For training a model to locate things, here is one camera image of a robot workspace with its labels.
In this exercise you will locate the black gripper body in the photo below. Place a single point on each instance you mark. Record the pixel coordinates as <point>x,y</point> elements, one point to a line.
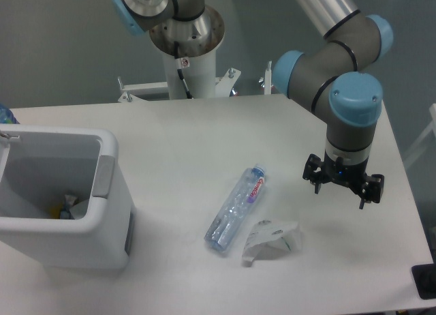
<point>345,168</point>

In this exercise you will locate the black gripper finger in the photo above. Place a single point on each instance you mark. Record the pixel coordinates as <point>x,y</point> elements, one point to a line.
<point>313,172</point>
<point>372,190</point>

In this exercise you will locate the white paper wrapper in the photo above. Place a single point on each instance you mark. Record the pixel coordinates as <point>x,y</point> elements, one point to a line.
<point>271,235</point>

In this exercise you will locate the clear plastic water bottle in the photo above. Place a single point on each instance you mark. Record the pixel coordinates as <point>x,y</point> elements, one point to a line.
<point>235,208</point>

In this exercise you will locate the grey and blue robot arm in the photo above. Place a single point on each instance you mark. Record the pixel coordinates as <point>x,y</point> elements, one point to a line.
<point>331,84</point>

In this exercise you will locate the trash inside can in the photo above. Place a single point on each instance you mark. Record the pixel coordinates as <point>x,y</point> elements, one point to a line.
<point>72,208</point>

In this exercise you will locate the white plastic trash can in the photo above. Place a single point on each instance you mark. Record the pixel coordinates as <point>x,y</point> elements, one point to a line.
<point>39,166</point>

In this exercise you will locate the blue bottle behind trash can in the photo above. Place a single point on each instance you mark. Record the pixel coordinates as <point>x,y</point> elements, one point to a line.
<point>7,116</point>

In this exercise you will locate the black device at table edge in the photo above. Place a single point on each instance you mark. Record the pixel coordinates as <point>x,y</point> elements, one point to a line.
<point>424,278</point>

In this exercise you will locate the white frame at right edge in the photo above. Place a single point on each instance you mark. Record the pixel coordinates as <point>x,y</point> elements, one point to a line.
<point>421,143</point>

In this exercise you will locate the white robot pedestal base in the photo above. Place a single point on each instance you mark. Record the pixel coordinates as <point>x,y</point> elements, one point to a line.
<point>188,50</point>

